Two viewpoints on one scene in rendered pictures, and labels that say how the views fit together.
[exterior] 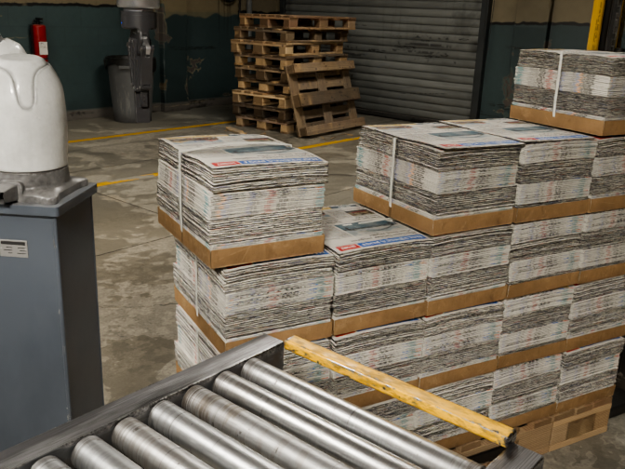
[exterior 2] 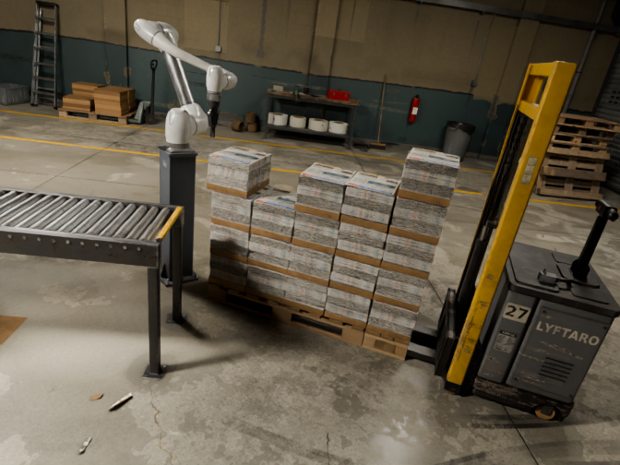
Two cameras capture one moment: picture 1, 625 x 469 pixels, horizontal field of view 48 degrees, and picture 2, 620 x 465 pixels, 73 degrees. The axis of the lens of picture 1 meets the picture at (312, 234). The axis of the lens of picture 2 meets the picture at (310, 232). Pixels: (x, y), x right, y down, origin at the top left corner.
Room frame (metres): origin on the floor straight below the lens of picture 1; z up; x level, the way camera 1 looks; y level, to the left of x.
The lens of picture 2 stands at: (0.06, -2.09, 1.76)
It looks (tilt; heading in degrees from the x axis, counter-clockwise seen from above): 23 degrees down; 44
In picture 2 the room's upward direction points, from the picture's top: 8 degrees clockwise
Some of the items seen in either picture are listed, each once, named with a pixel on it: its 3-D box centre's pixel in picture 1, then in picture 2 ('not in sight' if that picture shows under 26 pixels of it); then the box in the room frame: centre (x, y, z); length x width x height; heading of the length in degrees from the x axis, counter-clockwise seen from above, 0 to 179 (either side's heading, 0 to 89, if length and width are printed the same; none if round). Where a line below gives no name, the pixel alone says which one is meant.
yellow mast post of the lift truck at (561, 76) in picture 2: not in sight; (500, 245); (2.18, -1.40, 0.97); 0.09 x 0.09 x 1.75; 29
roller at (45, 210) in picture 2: not in sight; (41, 214); (0.50, 0.30, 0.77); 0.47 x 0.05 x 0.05; 50
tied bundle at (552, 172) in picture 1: (510, 167); (372, 200); (2.11, -0.60, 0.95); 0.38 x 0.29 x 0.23; 29
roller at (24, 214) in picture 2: not in sight; (28, 212); (0.45, 0.35, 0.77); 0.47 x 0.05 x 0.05; 50
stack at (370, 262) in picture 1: (381, 350); (296, 257); (1.89, -0.22, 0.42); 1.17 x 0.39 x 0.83; 119
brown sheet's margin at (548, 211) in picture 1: (507, 194); (369, 213); (2.11, -0.60, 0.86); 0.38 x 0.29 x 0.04; 29
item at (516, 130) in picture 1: (513, 128); (375, 182); (2.10, -0.59, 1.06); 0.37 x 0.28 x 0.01; 29
